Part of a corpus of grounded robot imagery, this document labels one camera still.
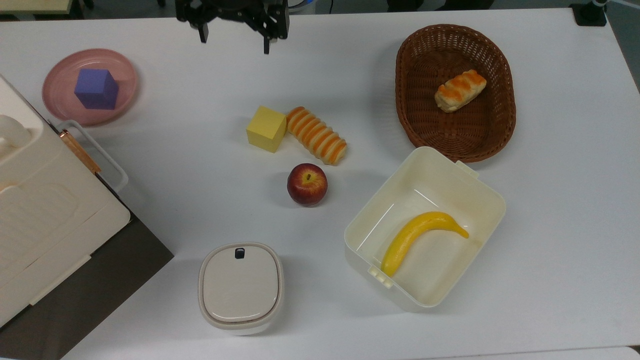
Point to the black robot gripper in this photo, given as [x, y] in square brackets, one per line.
[250, 15]

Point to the purple cube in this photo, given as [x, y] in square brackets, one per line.
[96, 89]

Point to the yellow cube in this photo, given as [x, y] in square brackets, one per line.
[265, 129]

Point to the long orange striped bread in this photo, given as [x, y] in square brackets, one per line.
[317, 135]

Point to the red apple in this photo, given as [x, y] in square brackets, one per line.
[307, 185]

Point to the pink plate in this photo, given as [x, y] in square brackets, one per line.
[60, 85]

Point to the yellowish wooden table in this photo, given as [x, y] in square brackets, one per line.
[32, 5]

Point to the short orange glazed bread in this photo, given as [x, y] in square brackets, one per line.
[460, 90]

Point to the brown wicker basket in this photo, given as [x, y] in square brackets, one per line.
[450, 135]

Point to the cream open plastic box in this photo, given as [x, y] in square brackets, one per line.
[435, 185]

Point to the beige lidded container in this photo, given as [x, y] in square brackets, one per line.
[241, 287]

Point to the large cream appliance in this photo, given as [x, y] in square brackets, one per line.
[45, 215]

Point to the yellow banana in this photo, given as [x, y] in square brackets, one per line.
[410, 235]

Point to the dark brown board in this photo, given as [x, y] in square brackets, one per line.
[100, 280]

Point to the black stand base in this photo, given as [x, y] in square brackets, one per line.
[589, 14]

